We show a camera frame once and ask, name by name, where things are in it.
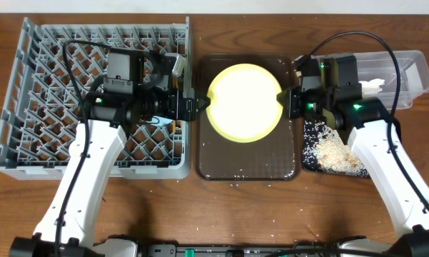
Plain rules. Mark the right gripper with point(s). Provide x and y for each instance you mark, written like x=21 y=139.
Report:
x=291 y=106

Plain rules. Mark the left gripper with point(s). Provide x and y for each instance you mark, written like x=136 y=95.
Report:
x=187 y=105

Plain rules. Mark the yellow plate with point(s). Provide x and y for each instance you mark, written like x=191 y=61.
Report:
x=244 y=106

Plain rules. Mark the rice and nutshell pile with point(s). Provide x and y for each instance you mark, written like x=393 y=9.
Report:
x=333 y=153

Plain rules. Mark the white napkin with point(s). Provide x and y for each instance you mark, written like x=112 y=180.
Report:
x=372 y=87

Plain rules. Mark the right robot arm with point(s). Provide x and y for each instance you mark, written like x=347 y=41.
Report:
x=367 y=128

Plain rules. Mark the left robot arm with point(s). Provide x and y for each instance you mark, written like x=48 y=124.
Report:
x=67 y=228

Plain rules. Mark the dark brown serving tray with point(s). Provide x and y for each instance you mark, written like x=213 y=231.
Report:
x=276 y=157

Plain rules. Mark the black tray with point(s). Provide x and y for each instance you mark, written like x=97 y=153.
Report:
x=321 y=157

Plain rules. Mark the clear plastic bin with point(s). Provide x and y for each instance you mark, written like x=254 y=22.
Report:
x=406 y=76

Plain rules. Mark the grey dish rack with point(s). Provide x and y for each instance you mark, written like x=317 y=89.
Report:
x=39 y=117

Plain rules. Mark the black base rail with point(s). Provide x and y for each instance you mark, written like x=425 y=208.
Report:
x=235 y=250

